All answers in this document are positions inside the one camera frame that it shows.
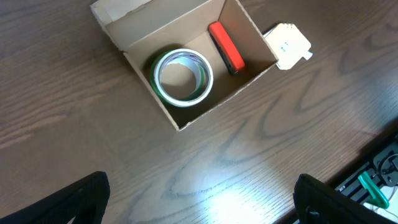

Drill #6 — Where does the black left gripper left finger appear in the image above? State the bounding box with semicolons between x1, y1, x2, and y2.
1;171;110;224

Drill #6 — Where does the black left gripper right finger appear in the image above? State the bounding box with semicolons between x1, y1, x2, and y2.
293;174;394;224

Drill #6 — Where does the white masking tape roll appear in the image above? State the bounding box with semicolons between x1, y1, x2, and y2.
161;64;196;99

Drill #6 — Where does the green tape roll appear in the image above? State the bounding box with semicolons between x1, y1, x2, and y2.
150;49;214;108

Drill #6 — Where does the red stapler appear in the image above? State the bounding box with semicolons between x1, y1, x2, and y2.
208;21;246;74

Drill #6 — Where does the brown cardboard box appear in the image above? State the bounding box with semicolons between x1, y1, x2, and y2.
90;0;277;131

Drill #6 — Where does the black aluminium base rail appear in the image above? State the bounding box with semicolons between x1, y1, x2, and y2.
278;129;397;224

